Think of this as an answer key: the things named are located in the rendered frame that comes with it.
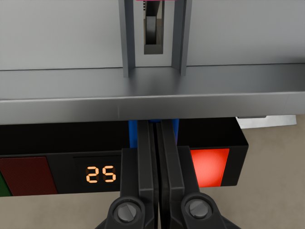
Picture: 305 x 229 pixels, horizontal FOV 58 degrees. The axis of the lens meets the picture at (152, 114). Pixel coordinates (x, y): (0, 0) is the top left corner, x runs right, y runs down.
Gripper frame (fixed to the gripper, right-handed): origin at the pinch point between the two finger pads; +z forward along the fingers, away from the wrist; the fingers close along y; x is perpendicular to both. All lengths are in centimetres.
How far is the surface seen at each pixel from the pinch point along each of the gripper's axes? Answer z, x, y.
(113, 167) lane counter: 3.8, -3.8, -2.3
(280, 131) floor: 54, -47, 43
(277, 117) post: 56, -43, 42
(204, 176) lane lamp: 3.8, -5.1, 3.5
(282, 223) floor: 36, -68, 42
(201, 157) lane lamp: 3.8, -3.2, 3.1
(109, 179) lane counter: 3.8, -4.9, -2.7
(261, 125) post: 55, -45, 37
